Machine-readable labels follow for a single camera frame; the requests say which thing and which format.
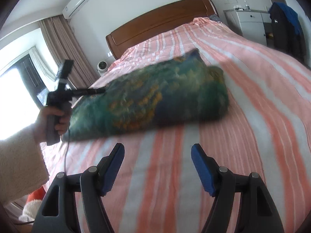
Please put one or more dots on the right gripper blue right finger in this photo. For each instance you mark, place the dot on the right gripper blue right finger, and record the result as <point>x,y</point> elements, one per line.
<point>257,211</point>

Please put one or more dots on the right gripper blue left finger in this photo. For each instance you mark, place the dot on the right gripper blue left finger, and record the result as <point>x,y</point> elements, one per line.
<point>58,212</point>

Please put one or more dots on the green patterned silk jacket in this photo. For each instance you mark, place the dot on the green patterned silk jacket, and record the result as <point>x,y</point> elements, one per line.
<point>181,90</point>

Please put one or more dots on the white fleece sleeve forearm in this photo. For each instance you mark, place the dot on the white fleece sleeve forearm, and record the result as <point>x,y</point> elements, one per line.
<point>23,168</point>

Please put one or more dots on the person's left hand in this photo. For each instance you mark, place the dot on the person's left hand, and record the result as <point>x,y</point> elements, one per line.
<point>39,128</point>

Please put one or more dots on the window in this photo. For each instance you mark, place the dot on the window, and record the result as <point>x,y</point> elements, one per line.
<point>24,88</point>

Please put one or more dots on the small white fan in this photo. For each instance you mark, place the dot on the small white fan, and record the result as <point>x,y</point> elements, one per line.
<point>102,67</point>

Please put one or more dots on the beige curtain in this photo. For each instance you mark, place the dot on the beige curtain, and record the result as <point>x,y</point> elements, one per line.
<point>62,44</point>

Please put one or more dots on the pink striped bed cover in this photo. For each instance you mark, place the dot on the pink striped bed cover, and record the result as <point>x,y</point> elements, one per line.
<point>266,130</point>

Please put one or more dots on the white air conditioner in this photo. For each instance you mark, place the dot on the white air conditioner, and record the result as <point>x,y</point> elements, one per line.
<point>73,7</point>

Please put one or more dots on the black coat on chair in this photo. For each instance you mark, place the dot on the black coat on chair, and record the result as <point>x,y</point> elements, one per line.
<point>284,37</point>

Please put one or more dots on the white bedside cabinet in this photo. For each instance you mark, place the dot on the white bedside cabinet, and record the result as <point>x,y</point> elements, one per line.
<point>254,25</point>

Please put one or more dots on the grey pillow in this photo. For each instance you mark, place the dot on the grey pillow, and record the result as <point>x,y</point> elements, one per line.
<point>215,18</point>

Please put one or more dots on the brown wooden headboard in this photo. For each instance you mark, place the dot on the brown wooden headboard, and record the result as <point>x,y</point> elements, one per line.
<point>157,21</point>

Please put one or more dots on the blue garment on chair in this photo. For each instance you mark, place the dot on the blue garment on chair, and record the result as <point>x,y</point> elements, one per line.
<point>291,16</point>

